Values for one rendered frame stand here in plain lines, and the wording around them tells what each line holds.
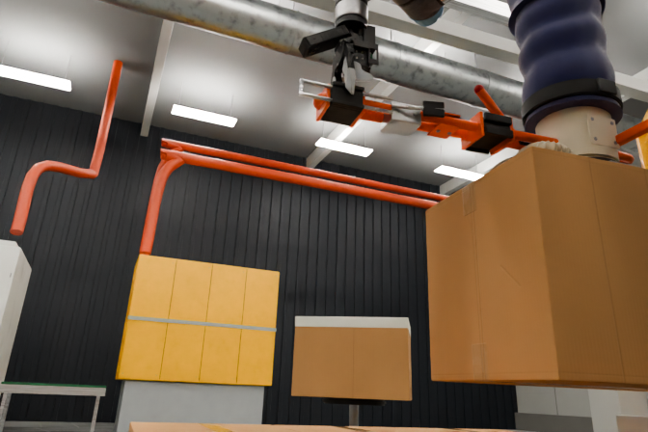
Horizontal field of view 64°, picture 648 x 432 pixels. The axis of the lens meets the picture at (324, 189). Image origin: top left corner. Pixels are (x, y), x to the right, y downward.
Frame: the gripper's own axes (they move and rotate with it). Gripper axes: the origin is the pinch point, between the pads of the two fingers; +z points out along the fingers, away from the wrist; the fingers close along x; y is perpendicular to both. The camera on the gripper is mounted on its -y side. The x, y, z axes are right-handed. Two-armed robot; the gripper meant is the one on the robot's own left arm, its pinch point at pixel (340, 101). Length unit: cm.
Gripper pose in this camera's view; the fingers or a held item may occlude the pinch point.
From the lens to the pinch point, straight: 109.4
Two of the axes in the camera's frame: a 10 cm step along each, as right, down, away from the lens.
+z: -0.3, 9.3, -3.7
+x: -3.0, 3.4, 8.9
